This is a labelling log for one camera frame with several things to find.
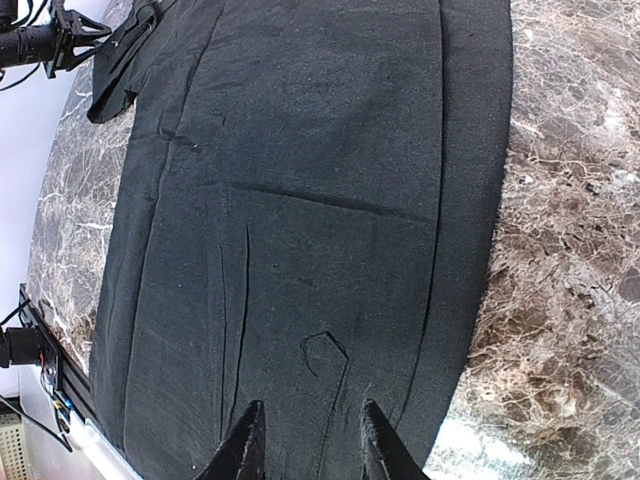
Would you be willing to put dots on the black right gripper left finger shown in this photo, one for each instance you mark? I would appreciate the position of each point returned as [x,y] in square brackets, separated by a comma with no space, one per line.
[241,456]

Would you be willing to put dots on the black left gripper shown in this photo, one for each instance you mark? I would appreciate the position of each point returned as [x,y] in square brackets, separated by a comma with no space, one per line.
[36,44]

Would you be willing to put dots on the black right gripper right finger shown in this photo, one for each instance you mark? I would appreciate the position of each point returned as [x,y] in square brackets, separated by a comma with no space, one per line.
[384,455]

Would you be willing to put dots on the black long sleeve shirt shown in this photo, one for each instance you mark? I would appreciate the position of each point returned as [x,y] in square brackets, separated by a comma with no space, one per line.
[304,219]

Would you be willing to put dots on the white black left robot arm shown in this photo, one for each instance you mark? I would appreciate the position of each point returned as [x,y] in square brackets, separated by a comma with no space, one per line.
[18,346]

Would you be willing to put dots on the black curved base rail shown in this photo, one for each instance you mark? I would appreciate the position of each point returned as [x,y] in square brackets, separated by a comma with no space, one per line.
[64,381]

